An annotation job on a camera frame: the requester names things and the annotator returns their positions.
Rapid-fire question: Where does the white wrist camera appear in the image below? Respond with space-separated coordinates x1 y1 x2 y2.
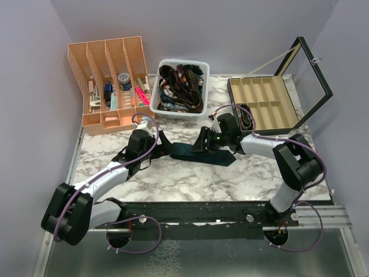
133 117 152 132
208 114 221 133

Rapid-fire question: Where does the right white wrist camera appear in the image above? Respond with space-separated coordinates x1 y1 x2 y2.
208 114 221 133

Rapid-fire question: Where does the aluminium frame rail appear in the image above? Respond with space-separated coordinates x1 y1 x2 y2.
72 202 352 235

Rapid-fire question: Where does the pile of patterned ties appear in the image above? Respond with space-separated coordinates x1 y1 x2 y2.
158 64 204 114

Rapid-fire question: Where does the pink highlighter marker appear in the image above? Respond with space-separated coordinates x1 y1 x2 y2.
135 87 150 106

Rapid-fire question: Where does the blue round tin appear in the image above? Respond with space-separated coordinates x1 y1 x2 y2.
118 72 132 91

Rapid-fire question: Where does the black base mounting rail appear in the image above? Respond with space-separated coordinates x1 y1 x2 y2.
95 199 300 241

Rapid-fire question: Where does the rolled patterned tie in box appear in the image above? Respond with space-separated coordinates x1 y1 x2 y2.
238 104 254 131

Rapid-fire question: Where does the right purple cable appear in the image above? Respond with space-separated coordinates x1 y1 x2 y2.
209 104 328 252

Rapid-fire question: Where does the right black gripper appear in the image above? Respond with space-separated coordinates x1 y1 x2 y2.
190 126 230 154

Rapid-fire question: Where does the white plastic basket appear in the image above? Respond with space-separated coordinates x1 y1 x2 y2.
149 59 210 121

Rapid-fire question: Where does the black tie storage box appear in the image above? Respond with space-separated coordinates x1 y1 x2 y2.
227 36 333 136

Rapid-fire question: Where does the orange desk file organizer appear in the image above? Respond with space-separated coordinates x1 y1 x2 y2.
67 36 154 136

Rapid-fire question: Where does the dark green tie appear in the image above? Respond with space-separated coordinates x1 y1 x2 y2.
170 143 236 167

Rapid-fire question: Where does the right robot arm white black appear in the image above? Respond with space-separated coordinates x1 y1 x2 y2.
191 113 325 226

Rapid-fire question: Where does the purple cable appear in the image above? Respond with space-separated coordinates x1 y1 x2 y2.
209 104 328 252
53 113 163 254

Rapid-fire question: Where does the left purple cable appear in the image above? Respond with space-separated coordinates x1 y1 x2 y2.
53 113 163 254

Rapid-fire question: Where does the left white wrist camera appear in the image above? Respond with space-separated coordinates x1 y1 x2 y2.
133 117 152 132

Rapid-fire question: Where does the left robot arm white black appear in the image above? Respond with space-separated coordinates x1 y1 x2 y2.
41 129 172 246

